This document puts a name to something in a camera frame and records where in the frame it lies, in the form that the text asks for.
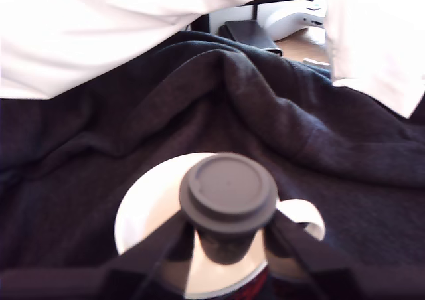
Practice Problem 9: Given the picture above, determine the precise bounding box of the grey coffee capsule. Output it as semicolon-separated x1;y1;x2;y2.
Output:
178;152;279;266

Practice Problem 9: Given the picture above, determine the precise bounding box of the red printed white mug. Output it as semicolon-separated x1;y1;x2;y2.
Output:
114;152;327;300

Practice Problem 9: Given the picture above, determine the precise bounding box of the dark grey hoodie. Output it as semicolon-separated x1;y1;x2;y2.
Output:
0;31;425;300

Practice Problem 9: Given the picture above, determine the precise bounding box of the large white curved device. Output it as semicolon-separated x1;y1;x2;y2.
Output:
264;0;328;40

